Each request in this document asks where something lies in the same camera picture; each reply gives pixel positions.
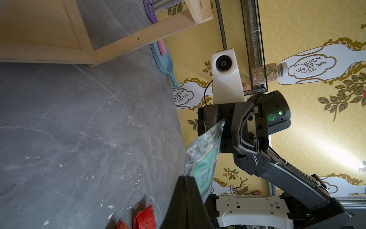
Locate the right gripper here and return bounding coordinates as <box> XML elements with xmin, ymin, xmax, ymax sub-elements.
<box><xmin>197</xmin><ymin>91</ymin><xmax>291</xmax><ymax>153</ymax></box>

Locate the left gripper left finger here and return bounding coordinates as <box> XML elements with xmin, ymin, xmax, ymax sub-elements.
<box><xmin>160</xmin><ymin>176</ymin><xmax>189</xmax><ymax>229</ymax></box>

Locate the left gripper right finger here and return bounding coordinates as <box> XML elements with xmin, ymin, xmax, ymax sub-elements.
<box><xmin>185</xmin><ymin>177</ymin><xmax>214</xmax><ymax>229</ymax></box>

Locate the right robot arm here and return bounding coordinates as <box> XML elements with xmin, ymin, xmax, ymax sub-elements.
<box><xmin>198</xmin><ymin>91</ymin><xmax>352</xmax><ymax>229</ymax></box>

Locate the red tea bag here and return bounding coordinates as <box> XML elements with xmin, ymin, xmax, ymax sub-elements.
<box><xmin>133</xmin><ymin>203</ymin><xmax>157</xmax><ymax>229</ymax></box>
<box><xmin>117</xmin><ymin>219</ymin><xmax>130</xmax><ymax>229</ymax></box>

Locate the wooden two-tier shelf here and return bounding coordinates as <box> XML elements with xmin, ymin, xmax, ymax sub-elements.
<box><xmin>1</xmin><ymin>1</ymin><xmax>213</xmax><ymax>66</ymax></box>

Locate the glass jar of sprinkles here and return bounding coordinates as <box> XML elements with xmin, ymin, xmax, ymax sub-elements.
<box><xmin>251</xmin><ymin>63</ymin><xmax>287</xmax><ymax>87</ymax></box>

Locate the purple pink toy rake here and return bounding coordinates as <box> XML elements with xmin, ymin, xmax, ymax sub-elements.
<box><xmin>142</xmin><ymin>0</ymin><xmax>168</xmax><ymax>56</ymax></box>

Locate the black wire wall basket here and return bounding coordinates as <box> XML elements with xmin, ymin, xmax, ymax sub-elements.
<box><xmin>214</xmin><ymin>0</ymin><xmax>269</xmax><ymax>96</ymax></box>

